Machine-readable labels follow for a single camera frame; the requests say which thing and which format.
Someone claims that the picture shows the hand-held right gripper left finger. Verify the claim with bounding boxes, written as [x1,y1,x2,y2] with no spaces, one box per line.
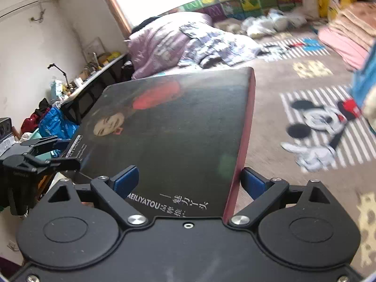
[44,165,149,228]

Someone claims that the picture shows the red cloth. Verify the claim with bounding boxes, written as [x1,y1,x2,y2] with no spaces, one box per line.
[20,117,42,135]

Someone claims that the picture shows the dark portrait box lid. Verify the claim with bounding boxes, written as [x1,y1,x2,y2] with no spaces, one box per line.
[68,67,257,224]

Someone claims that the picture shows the folded pink blankets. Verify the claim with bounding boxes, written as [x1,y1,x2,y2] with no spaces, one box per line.
[329,1,376,54]

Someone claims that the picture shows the cluttered black desk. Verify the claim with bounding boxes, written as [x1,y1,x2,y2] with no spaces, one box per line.
[59,52,131,125]

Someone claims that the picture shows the light blue tissue pack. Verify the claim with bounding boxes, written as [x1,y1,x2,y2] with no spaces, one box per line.
[49,79,64,102]

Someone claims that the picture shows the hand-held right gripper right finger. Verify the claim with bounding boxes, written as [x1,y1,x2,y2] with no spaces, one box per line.
[227,167,338,228]

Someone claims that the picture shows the lilac patterned cloth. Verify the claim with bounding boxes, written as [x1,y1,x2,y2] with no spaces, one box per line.
[178,23,262,69]

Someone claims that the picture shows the blue plastic bag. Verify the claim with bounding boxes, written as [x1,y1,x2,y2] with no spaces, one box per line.
[38,106,80,140]

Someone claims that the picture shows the blue and cream pillow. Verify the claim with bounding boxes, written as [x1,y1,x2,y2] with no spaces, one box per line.
[350,38,376,137]

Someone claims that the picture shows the purple quilt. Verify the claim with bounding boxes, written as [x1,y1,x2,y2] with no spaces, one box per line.
[128,13,213,80]

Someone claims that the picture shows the printed blanket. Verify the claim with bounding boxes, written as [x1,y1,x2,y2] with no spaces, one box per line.
[159,20,376,271]

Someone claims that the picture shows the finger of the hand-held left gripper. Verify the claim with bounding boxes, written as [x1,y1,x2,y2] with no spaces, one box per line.
[25,154,82,172]
[20,136,71,155]

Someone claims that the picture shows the white crumpled clothes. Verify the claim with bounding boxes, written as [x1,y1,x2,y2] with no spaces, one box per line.
[243,8,307,39]

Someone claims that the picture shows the folded pink blanket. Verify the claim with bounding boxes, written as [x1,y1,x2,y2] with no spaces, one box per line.
[318,26,371,71]

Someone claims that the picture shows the cardboard box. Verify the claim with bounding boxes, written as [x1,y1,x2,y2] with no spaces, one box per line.
[82,37,106,63]

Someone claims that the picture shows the teal plastic bin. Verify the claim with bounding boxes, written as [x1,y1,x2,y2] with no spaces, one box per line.
[28,129,61,161]

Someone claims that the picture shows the colourful alphabet foam mat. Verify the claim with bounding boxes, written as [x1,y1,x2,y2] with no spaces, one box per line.
[176,0,313,22]

